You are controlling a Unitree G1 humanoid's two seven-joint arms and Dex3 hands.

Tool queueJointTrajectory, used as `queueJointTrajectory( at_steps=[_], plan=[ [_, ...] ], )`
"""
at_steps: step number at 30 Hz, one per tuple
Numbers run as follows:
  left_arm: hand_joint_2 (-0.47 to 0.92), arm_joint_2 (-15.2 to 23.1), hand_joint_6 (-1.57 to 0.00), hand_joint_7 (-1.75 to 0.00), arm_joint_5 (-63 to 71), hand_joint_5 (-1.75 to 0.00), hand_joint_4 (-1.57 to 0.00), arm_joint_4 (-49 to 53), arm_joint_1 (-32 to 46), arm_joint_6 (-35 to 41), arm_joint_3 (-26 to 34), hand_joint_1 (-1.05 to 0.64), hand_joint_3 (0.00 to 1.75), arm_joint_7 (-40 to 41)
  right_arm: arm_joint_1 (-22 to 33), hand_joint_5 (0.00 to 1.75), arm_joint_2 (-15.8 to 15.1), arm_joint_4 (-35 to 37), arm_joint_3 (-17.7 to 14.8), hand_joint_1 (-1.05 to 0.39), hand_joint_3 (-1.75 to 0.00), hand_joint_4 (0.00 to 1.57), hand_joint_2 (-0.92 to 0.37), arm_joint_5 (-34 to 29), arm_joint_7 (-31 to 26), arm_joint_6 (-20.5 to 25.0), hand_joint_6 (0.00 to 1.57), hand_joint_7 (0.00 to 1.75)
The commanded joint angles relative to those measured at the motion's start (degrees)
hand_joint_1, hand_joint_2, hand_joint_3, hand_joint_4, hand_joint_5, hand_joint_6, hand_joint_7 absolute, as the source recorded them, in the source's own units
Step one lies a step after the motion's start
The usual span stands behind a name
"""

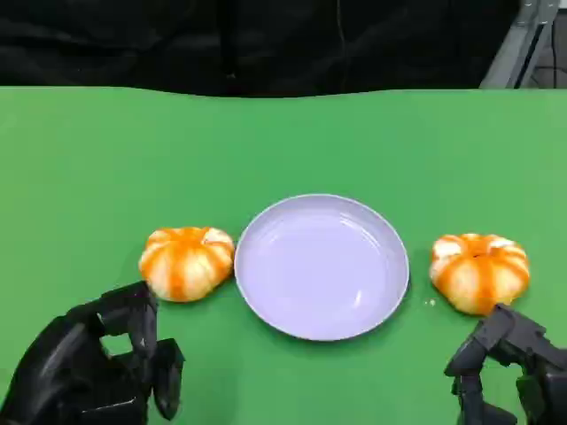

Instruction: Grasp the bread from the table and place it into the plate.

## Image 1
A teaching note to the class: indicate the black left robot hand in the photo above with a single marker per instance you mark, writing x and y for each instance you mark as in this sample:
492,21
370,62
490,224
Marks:
66,367

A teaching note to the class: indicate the black backdrop cloth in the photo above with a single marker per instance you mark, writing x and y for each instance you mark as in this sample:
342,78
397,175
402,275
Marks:
221,40

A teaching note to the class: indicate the green table cloth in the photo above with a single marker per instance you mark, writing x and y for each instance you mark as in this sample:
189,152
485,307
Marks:
283,146

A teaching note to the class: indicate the orange white toy bread roll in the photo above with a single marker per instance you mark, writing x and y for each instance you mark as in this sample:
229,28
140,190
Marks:
186,263
480,272

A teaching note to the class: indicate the grey aluminium frame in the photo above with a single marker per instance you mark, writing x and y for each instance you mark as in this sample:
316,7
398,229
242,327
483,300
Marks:
516,44

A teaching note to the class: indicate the lilac plate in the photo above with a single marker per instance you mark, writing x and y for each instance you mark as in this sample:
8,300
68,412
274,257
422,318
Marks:
321,270

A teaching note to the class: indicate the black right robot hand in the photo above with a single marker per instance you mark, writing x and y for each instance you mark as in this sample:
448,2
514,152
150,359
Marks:
527,341

